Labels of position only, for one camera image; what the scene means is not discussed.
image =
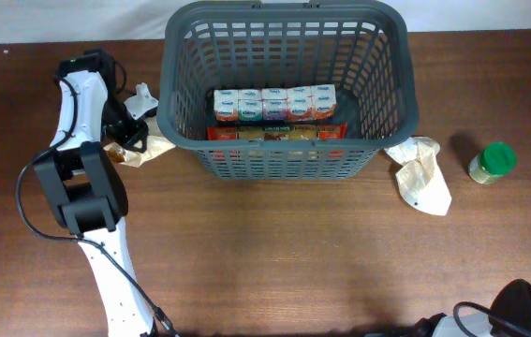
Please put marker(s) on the green lid jar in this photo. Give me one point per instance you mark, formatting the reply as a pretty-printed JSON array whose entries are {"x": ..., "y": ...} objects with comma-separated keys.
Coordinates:
[{"x": 494, "y": 162}]

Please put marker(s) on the orange biscuit packet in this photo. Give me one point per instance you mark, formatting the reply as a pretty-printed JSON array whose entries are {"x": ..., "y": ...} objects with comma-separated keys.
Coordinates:
[{"x": 278, "y": 132}]

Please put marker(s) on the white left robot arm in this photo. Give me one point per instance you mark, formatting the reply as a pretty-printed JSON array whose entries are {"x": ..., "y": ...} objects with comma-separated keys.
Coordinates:
[{"x": 84, "y": 191}]

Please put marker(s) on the beige paper bag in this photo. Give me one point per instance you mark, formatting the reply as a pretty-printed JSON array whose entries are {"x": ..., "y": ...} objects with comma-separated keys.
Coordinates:
[{"x": 420, "y": 181}]

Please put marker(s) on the white brown bread bag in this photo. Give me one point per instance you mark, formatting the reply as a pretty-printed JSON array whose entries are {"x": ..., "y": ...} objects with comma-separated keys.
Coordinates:
[{"x": 156, "y": 143}]

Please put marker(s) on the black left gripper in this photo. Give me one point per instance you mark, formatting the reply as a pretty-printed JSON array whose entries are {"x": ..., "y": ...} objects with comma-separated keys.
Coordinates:
[{"x": 135, "y": 130}]

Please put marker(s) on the grey plastic basket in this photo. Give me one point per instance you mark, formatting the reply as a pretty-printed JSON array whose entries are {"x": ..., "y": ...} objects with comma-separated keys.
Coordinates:
[{"x": 359, "y": 47}]

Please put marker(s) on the white tissue multipack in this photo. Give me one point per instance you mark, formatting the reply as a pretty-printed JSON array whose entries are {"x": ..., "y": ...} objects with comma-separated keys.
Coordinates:
[{"x": 295, "y": 104}]

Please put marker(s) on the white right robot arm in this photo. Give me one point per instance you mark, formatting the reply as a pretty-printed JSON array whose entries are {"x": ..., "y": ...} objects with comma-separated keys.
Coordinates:
[{"x": 509, "y": 315}]

